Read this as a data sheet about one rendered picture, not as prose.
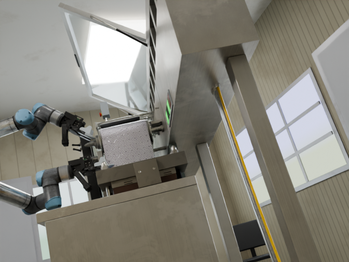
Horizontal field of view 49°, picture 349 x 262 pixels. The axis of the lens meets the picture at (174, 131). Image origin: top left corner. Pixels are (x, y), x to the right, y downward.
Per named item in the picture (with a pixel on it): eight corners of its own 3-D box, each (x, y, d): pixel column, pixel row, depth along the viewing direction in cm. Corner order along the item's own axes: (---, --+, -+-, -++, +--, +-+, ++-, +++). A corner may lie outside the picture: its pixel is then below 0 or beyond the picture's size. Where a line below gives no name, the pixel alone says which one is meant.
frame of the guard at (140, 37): (86, 102, 303) (90, 94, 306) (151, 127, 299) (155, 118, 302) (52, 10, 197) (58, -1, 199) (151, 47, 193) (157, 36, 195)
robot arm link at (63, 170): (59, 180, 179) (64, 183, 187) (69, 177, 180) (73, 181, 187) (57, 165, 182) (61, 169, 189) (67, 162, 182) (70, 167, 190)
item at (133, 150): (110, 181, 184) (103, 145, 190) (158, 170, 188) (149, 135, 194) (110, 181, 184) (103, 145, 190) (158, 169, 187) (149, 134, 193)
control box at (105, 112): (101, 120, 263) (98, 107, 266) (110, 118, 264) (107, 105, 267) (99, 116, 257) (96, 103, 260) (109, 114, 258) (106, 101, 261)
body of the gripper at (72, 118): (84, 119, 197) (64, 109, 198) (76, 133, 194) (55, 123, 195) (86, 124, 204) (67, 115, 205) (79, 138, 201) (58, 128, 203)
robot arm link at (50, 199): (50, 212, 185) (47, 191, 188) (66, 206, 180) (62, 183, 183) (37, 213, 178) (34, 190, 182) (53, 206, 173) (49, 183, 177)
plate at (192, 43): (157, 210, 404) (150, 183, 414) (182, 204, 408) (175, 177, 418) (175, 56, 114) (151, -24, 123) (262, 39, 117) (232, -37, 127)
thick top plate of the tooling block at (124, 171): (102, 192, 178) (99, 179, 180) (185, 171, 184) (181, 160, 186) (97, 184, 163) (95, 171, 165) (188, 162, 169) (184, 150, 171)
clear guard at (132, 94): (92, 94, 301) (92, 94, 301) (150, 117, 297) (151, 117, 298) (64, 9, 203) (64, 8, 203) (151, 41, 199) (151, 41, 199)
